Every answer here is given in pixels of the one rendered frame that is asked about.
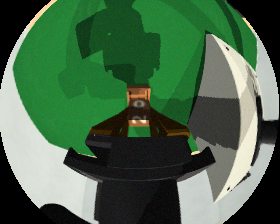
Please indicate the orange-brown cube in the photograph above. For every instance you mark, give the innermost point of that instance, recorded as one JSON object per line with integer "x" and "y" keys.
{"x": 139, "y": 112}

